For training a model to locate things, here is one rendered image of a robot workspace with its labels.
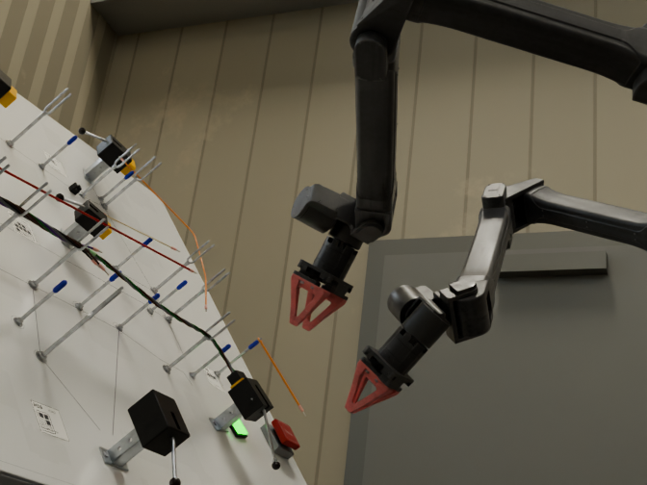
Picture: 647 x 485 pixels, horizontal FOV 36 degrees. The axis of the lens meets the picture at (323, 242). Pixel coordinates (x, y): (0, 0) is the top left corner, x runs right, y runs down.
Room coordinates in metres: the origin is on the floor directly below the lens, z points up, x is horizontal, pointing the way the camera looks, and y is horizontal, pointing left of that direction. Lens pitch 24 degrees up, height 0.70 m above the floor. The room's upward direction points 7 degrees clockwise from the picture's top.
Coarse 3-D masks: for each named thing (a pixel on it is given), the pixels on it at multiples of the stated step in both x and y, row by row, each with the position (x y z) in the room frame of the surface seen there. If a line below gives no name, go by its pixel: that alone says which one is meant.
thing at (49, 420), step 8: (32, 400) 1.17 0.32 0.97; (40, 408) 1.18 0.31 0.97; (48, 408) 1.19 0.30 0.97; (40, 416) 1.17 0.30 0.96; (48, 416) 1.18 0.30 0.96; (56, 416) 1.20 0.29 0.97; (40, 424) 1.16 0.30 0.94; (48, 424) 1.17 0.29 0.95; (56, 424) 1.19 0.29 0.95; (48, 432) 1.16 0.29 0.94; (56, 432) 1.18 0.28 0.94; (64, 432) 1.19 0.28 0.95
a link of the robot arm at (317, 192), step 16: (304, 192) 1.42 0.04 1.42; (320, 192) 1.39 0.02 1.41; (336, 192) 1.41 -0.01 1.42; (304, 208) 1.40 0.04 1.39; (320, 208) 1.40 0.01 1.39; (336, 208) 1.40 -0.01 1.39; (352, 208) 1.42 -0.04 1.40; (320, 224) 1.43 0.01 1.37; (352, 224) 1.42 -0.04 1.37; (368, 224) 1.38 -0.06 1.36; (368, 240) 1.41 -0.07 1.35
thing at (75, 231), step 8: (64, 200) 1.44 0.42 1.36; (88, 200) 1.46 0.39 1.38; (80, 208) 1.46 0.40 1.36; (88, 208) 1.44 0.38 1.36; (96, 208) 1.47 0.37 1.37; (80, 216) 1.45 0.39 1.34; (96, 216) 1.46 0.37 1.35; (104, 216) 1.48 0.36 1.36; (72, 224) 1.48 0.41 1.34; (80, 224) 1.46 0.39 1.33; (88, 224) 1.47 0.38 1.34; (64, 232) 1.49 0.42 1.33; (72, 232) 1.48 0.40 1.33; (80, 232) 1.48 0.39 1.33; (96, 232) 1.48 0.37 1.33
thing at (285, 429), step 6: (276, 420) 1.76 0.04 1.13; (276, 426) 1.75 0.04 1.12; (282, 426) 1.76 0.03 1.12; (288, 426) 1.79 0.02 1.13; (276, 432) 1.75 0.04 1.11; (282, 432) 1.75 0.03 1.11; (288, 432) 1.77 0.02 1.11; (282, 438) 1.74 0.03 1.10; (288, 438) 1.75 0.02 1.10; (294, 438) 1.78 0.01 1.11; (282, 444) 1.77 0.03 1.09; (288, 444) 1.75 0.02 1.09; (294, 444) 1.76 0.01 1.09
